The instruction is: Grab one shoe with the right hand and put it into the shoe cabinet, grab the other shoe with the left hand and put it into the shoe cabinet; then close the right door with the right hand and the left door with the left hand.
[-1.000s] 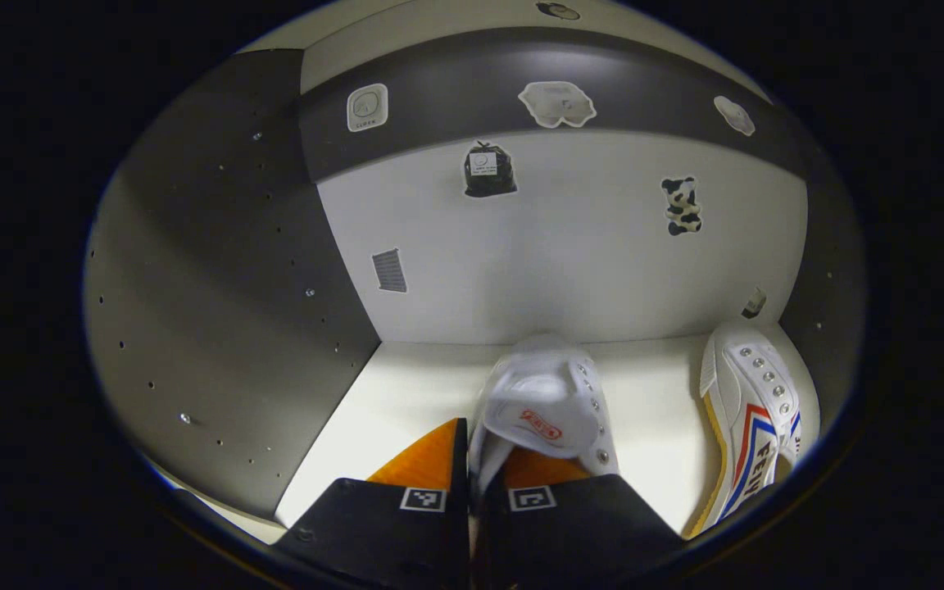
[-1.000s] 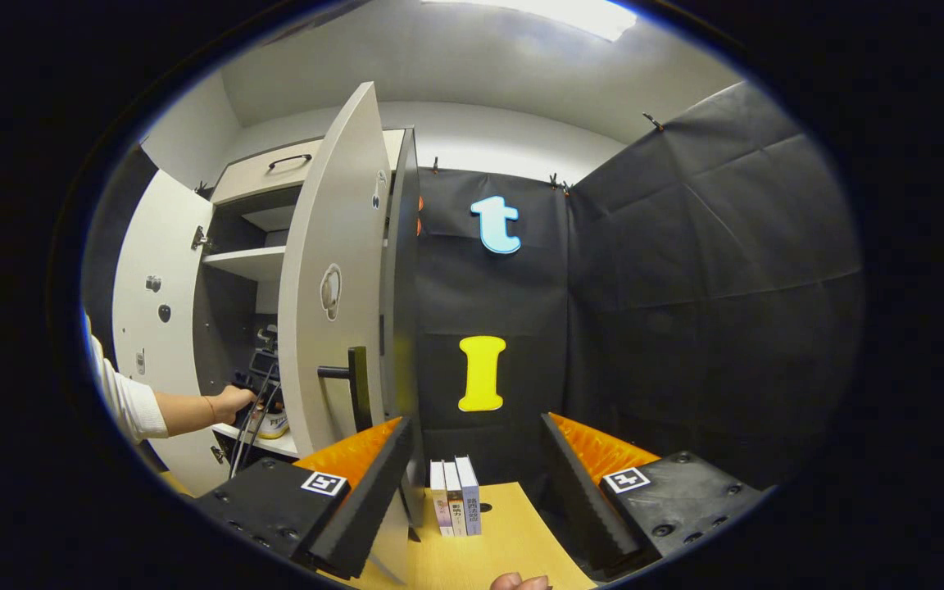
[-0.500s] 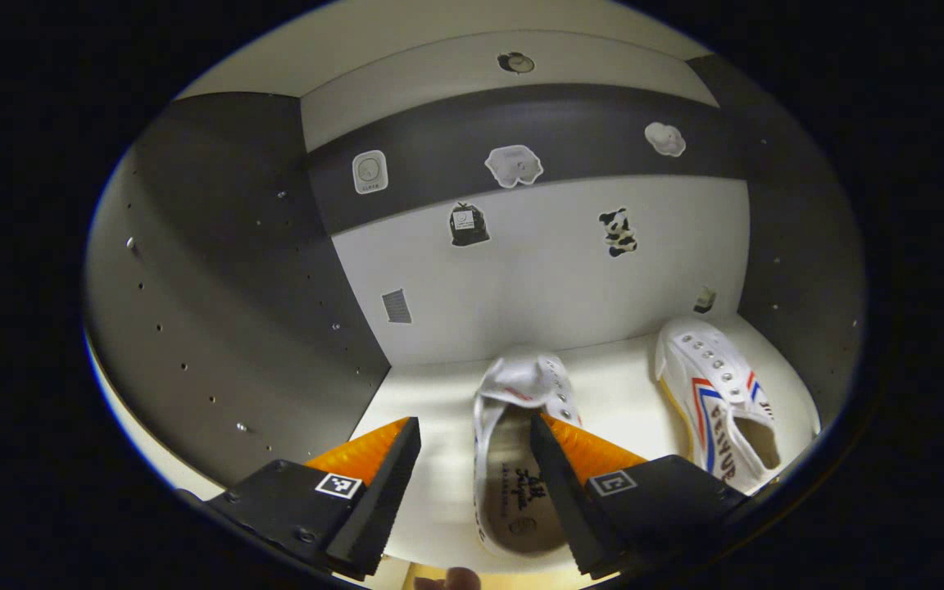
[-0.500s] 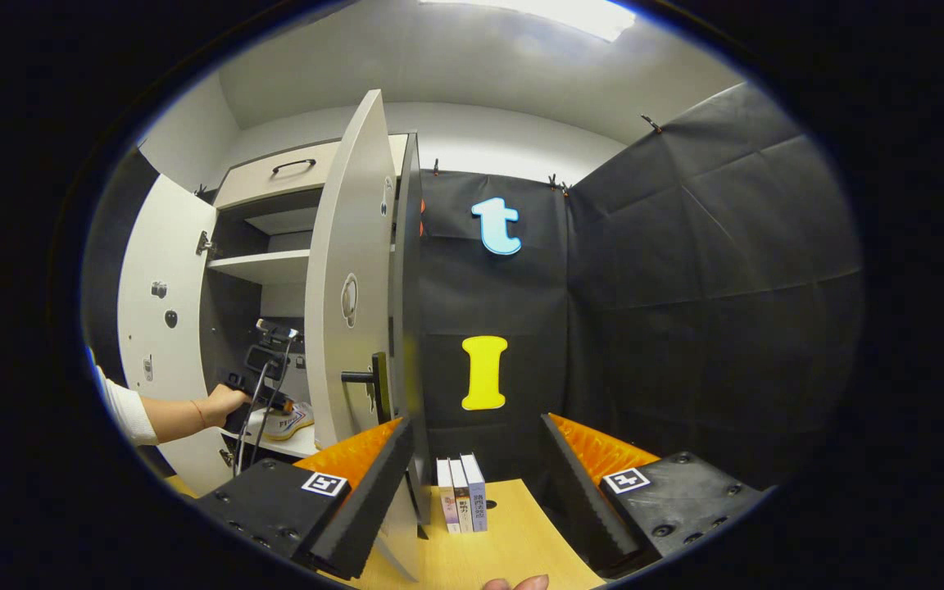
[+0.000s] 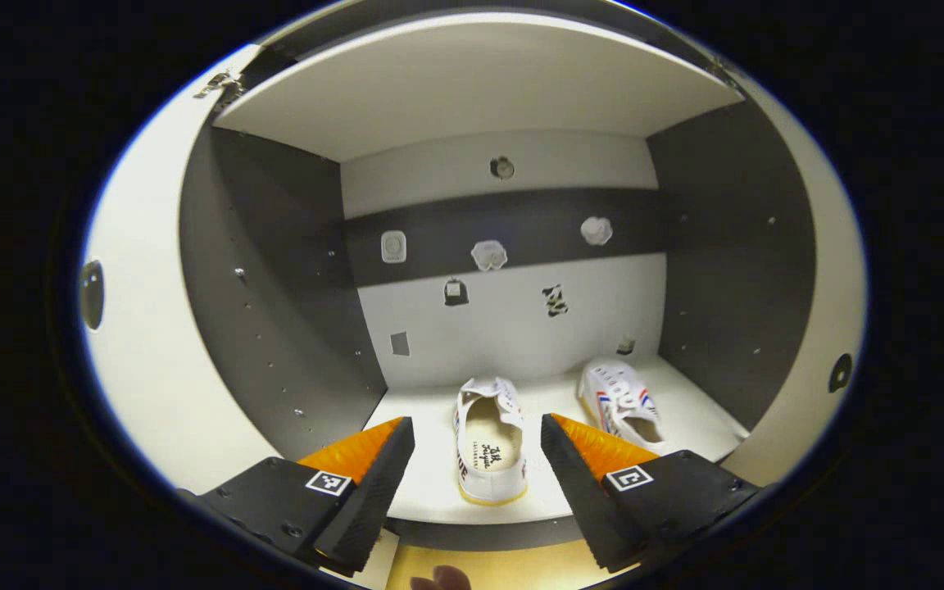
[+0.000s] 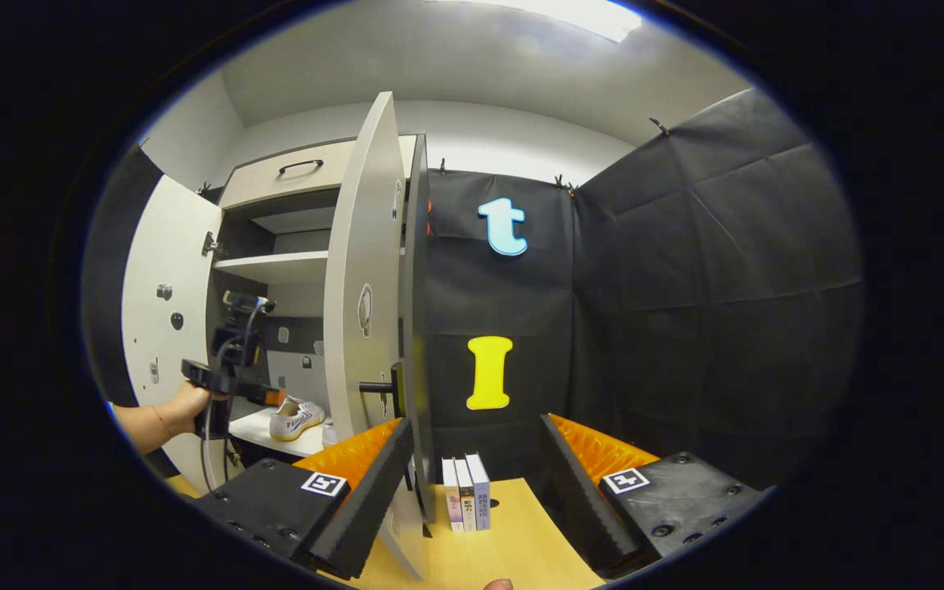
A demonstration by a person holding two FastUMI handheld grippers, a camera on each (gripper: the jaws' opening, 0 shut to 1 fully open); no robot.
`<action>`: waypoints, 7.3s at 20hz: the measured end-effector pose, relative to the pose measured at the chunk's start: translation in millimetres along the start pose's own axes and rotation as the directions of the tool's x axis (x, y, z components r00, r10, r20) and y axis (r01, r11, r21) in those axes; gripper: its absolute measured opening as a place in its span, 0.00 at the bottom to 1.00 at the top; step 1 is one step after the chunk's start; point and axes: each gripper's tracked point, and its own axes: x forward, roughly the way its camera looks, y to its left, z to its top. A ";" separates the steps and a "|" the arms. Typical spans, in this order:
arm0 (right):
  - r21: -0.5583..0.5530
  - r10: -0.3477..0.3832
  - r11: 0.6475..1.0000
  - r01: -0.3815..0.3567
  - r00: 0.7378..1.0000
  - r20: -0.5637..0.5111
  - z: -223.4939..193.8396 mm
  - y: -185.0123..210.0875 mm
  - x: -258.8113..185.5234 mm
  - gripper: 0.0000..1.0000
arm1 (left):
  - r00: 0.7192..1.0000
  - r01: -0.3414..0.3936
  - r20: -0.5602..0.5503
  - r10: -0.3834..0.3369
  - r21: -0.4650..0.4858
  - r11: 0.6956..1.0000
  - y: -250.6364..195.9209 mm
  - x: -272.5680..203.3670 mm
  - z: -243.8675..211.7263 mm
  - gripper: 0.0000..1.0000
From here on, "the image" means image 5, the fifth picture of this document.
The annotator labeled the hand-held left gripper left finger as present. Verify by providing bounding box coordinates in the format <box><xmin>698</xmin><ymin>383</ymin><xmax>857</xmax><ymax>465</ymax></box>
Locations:
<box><xmin>181</xmin><ymin>416</ymin><xmax>415</xmax><ymax>577</ymax></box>

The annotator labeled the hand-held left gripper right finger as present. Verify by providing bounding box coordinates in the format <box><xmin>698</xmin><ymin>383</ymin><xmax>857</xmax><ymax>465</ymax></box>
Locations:
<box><xmin>540</xmin><ymin>413</ymin><xmax>761</xmax><ymax>574</ymax></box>

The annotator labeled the white shoe with striped side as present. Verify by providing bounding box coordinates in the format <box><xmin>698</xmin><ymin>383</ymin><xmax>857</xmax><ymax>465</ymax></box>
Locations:
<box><xmin>453</xmin><ymin>376</ymin><xmax>529</xmax><ymax>506</ymax></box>
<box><xmin>577</xmin><ymin>358</ymin><xmax>669</xmax><ymax>456</ymax></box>

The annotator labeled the white shoe cabinet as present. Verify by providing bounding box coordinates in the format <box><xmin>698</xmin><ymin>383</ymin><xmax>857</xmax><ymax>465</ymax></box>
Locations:
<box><xmin>179</xmin><ymin>0</ymin><xmax>819</xmax><ymax>551</ymax></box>

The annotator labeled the white cabinet shelf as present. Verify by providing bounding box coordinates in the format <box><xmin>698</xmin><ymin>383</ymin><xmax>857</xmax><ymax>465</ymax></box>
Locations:
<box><xmin>211</xmin><ymin>12</ymin><xmax>747</xmax><ymax>163</ymax></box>
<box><xmin>357</xmin><ymin>354</ymin><xmax>751</xmax><ymax>525</ymax></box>

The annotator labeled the metal door hinge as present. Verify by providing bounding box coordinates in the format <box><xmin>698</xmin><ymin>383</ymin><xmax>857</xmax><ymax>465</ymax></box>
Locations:
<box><xmin>193</xmin><ymin>70</ymin><xmax>245</xmax><ymax>101</ymax></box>

